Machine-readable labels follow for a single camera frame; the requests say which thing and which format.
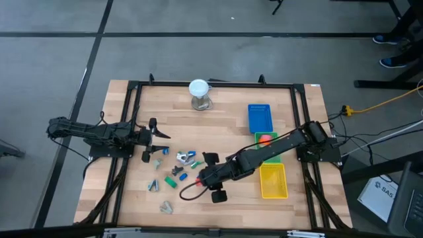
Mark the green plastic basket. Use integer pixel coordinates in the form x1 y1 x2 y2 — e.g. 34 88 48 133
253 131 282 165

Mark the blue plastic basket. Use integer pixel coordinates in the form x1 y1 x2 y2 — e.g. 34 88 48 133
247 103 274 134

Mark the grey floor cable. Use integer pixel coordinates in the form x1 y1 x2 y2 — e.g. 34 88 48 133
340 119 423 155

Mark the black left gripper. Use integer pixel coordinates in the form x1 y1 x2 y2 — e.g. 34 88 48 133
137 117 171 163

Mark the black stand leg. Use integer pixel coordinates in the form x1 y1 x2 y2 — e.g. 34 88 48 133
269 0 285 16

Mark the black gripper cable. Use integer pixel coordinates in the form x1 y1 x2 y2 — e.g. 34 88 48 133
179 180 212 202

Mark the grey laptop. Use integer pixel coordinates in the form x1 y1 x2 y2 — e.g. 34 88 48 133
387 161 423 238

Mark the yellow plastic basket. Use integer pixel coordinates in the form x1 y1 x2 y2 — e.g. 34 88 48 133
259 163 289 200

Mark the person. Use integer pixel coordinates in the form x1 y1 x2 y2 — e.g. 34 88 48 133
372 0 423 69

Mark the black desk base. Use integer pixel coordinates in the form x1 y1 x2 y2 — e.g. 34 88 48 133
354 62 423 91

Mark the black aluminium rig frame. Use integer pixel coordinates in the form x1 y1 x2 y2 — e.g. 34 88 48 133
74 73 353 232

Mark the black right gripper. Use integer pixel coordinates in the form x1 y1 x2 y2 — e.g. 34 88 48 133
197 151 229 204

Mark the black stand foot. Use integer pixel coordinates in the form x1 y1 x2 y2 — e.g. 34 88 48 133
0 138 26 159

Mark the white printed box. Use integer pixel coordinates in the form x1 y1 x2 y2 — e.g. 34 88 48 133
357 176 399 223

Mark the yellow extension cable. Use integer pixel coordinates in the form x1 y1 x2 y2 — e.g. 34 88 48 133
342 85 423 117

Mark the lavender silver staple remover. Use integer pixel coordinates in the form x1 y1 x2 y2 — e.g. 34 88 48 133
176 151 194 166

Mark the white brass mushroom lamp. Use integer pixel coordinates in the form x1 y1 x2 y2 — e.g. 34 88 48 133
188 78 214 112

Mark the silver aluminium bracket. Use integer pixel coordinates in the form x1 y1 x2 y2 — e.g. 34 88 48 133
102 227 142 238
286 230 327 238

